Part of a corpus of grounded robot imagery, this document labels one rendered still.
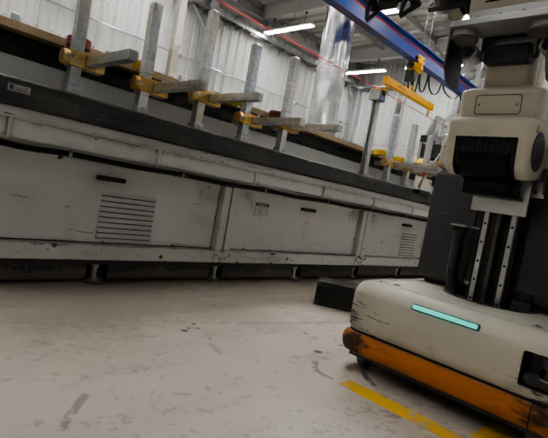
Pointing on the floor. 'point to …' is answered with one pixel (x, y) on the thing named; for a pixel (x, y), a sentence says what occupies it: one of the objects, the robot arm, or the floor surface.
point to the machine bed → (165, 202)
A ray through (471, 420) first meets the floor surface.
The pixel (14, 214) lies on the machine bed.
